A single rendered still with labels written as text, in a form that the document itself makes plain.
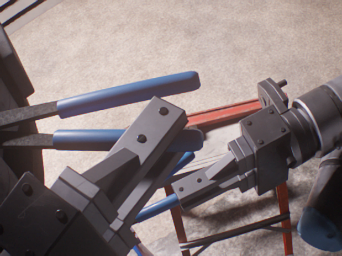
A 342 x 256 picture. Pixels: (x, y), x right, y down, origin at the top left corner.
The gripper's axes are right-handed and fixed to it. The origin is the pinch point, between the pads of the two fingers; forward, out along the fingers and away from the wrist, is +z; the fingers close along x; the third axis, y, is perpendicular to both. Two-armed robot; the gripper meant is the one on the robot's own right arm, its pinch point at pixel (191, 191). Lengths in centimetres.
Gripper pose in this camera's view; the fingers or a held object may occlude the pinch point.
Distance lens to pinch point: 66.7
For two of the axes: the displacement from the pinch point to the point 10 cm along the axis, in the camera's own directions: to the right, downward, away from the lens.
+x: 1.8, 5.3, 8.3
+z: -9.0, 4.3, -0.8
